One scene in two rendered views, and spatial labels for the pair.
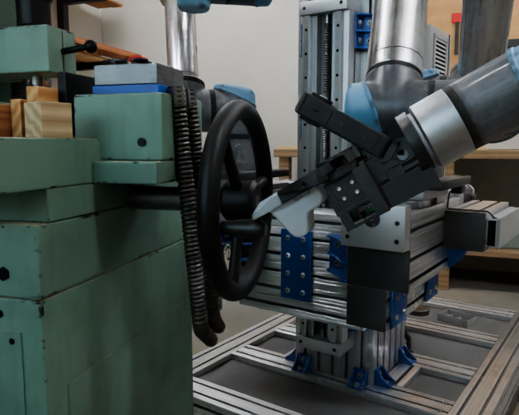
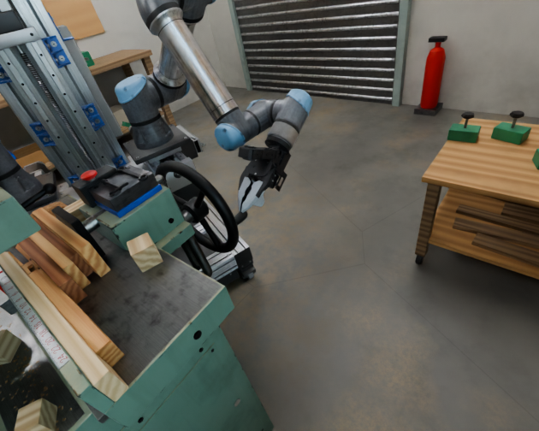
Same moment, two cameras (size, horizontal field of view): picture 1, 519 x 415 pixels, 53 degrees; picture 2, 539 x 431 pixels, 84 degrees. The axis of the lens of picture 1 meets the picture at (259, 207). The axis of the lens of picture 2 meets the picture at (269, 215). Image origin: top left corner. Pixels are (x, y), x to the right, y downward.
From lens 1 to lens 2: 68 cm
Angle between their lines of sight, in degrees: 62
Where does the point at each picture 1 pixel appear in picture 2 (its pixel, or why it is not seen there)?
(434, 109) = (289, 132)
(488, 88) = (299, 117)
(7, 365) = (213, 360)
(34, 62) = (20, 232)
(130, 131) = (161, 220)
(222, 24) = not seen: outside the picture
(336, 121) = (263, 154)
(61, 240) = not seen: hidden behind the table
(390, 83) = (240, 121)
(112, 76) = (127, 198)
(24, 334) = (215, 341)
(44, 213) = not seen: hidden behind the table
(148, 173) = (189, 231)
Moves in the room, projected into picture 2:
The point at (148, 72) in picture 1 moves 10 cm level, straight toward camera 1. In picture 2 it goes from (151, 180) to (198, 178)
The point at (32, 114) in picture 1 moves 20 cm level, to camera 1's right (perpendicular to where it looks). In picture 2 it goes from (145, 256) to (205, 186)
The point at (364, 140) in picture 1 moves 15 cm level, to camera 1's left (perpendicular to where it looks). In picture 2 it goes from (273, 156) to (248, 190)
